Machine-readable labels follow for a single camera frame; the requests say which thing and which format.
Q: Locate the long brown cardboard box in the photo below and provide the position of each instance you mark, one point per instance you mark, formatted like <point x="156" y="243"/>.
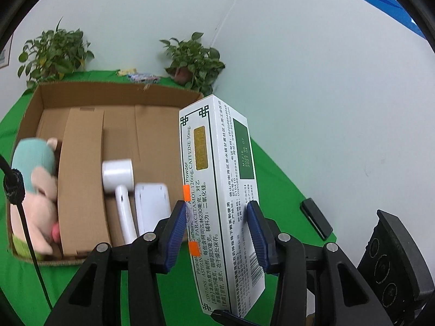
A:
<point x="81" y="176"/>

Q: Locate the pink and teal plush toy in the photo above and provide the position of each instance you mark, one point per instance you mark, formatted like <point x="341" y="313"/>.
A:
<point x="34" y="190"/>

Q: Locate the wall poster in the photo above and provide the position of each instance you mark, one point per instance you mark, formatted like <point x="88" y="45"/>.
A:
<point x="5" y="54"/>

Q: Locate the white flat device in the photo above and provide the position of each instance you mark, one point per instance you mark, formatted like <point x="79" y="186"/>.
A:
<point x="151" y="207"/>

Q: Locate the white hair dryer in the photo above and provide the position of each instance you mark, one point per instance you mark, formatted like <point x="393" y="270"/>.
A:
<point x="117" y="175"/>

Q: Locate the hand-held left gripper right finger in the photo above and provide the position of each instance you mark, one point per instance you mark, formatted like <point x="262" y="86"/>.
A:
<point x="258" y="237"/>

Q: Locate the small green potted plant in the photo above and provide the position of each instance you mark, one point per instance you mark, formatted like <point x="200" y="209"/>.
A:
<point x="190" y="57"/>

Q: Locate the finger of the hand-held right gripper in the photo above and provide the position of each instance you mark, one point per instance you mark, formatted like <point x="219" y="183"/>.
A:
<point x="229" y="318"/>

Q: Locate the large cardboard box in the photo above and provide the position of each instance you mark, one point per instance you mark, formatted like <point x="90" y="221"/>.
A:
<point x="153" y="125"/>

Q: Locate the black rectangular device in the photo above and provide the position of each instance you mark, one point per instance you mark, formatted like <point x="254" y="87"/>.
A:
<point x="316" y="219"/>

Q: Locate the bushy green potted plant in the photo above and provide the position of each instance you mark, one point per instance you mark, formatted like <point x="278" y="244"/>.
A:
<point x="54" y="54"/>

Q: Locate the green tablecloth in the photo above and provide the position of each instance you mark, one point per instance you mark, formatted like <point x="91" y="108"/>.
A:
<point x="272" y="169"/>

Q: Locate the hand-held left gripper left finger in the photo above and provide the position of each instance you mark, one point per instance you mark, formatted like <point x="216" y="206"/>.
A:
<point x="175" y="237"/>

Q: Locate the white medicine box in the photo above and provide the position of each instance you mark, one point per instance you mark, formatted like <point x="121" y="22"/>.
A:
<point x="217" y="176"/>

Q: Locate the colourful packet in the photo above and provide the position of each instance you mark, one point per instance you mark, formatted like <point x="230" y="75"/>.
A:
<point x="141" y="76"/>

